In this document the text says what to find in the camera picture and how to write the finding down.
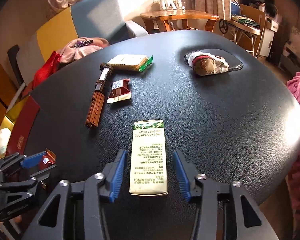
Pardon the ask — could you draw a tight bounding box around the red cloth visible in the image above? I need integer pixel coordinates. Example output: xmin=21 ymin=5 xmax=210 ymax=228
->
xmin=21 ymin=51 xmax=61 ymax=99

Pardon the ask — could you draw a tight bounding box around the green white small carton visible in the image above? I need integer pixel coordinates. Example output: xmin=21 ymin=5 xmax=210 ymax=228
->
xmin=129 ymin=120 xmax=168 ymax=196

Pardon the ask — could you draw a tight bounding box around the red small snack packet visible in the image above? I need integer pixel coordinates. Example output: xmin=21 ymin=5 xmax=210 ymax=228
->
xmin=38 ymin=148 xmax=56 ymax=170

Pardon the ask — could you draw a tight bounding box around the pink brown cloth pile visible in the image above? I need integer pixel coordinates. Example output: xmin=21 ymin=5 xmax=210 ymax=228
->
xmin=57 ymin=37 xmax=110 ymax=64

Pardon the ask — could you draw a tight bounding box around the wooden side table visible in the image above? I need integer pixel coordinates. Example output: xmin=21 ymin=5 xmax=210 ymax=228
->
xmin=140 ymin=9 xmax=219 ymax=32

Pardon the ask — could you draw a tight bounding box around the white small cabinet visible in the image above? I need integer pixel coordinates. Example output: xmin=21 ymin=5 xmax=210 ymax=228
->
xmin=259 ymin=18 xmax=279 ymax=57

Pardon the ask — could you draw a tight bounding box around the clear glass tray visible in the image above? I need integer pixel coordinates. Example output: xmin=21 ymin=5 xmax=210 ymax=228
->
xmin=158 ymin=0 xmax=186 ymax=10

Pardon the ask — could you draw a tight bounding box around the wooden chair with clothes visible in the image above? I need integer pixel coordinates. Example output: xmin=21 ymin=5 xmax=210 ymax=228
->
xmin=218 ymin=1 xmax=266 ymax=57

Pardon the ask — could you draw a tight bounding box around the gold red tin box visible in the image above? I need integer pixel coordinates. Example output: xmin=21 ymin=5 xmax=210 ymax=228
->
xmin=0 ymin=96 xmax=40 ymax=157

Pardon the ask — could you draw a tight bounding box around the grey yellow blue armchair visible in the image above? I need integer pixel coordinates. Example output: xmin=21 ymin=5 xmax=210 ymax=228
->
xmin=7 ymin=0 xmax=148 ymax=85

